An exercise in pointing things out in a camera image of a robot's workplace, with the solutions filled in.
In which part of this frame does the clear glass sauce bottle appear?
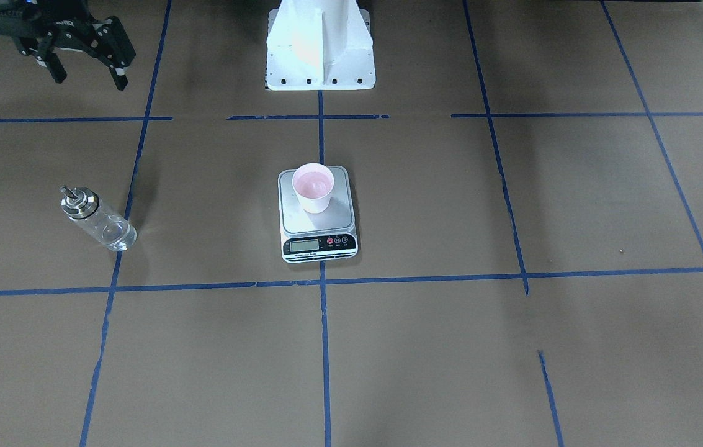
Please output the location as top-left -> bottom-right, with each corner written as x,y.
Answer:
60,186 -> 137,252

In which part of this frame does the pink paper cup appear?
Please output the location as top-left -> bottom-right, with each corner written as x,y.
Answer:
292,163 -> 334,214

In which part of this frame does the grey digital kitchen scale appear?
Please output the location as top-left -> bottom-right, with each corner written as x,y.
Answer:
278,165 -> 359,264

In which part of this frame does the white pillar with base plate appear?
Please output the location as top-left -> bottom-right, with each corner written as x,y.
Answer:
264,1 -> 377,91

